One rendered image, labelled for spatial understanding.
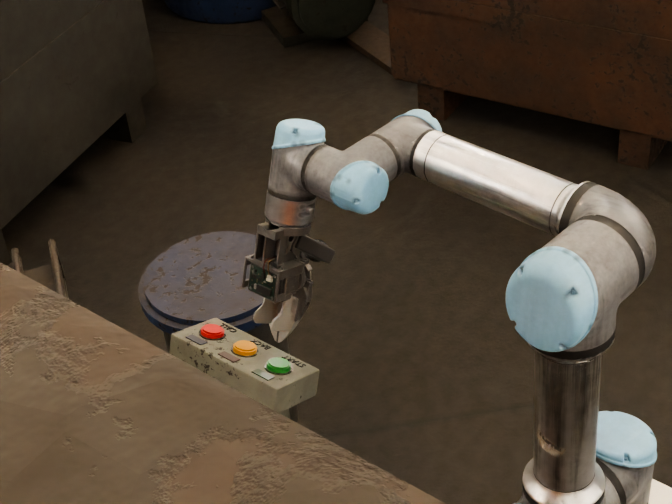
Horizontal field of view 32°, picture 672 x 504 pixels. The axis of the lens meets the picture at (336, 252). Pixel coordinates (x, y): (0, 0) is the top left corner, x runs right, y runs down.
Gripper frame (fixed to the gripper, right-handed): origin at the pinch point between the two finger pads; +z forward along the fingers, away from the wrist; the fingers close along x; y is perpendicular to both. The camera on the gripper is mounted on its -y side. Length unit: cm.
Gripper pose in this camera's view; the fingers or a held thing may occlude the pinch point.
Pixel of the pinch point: (282, 332)
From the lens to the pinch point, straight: 187.9
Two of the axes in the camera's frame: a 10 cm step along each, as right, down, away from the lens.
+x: 7.8, 3.3, -5.4
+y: -6.2, 2.1, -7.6
